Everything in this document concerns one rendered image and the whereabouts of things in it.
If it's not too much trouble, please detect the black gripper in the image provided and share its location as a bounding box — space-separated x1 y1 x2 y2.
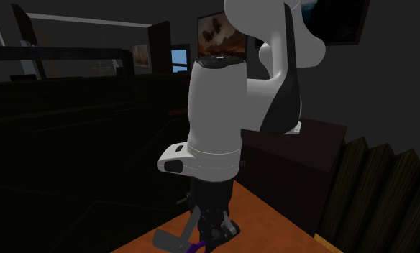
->
190 176 242 252

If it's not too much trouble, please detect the dark robot stand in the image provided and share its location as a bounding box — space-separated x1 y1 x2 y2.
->
234 118 348 238

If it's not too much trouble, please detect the dark olive ridged furniture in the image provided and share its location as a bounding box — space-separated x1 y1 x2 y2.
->
315 136 420 253

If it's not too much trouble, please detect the blue window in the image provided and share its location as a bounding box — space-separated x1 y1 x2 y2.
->
170 43 192 74

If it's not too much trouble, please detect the tall dark cabinet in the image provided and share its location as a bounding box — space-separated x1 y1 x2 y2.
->
147 20 173 75

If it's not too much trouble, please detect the small orange wall picture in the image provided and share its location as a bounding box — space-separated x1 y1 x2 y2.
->
132 43 152 68

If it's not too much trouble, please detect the brown framed wall picture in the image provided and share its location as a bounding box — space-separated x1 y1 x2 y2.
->
196 11 248 61

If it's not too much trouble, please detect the dark framed wall picture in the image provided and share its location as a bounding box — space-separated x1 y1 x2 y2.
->
300 0 371 47

